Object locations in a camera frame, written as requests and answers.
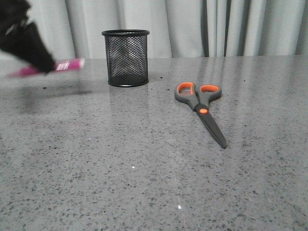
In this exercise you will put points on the black mesh pen holder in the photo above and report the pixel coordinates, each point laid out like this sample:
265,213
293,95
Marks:
126,57

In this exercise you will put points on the grey orange scissors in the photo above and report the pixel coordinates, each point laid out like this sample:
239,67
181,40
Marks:
198,99

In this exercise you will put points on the pink marker pen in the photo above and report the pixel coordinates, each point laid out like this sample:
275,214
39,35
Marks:
67,65

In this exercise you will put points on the grey curtain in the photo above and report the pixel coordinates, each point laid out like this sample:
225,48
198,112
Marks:
178,28

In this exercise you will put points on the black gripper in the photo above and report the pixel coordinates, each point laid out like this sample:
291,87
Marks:
22,42

